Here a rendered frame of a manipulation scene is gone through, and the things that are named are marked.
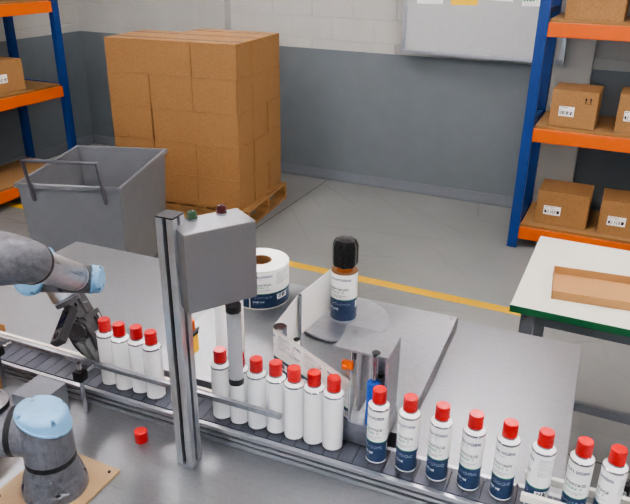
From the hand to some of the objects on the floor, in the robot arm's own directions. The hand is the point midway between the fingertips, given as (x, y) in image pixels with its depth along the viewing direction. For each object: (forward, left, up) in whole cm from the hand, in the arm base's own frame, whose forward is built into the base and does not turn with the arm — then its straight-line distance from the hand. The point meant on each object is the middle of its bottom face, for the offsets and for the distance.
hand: (97, 363), depth 193 cm
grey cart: (+143, -198, -94) cm, 262 cm away
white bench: (-207, -130, -93) cm, 261 cm away
